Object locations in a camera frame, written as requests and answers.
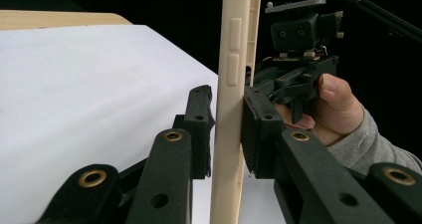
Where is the wooden table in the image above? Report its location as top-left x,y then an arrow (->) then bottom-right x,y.
0,9 -> 133,32

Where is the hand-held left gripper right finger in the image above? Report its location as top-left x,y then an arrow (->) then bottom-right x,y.
240,87 -> 287,180

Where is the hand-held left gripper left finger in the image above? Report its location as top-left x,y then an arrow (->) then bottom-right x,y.
172,84 -> 216,180

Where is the beige phone case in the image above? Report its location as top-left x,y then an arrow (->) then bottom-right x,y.
209,0 -> 263,224

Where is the black metal stand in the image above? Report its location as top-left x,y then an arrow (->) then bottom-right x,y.
319,0 -> 422,45

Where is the white board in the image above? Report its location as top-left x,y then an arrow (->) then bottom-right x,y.
0,24 -> 287,224

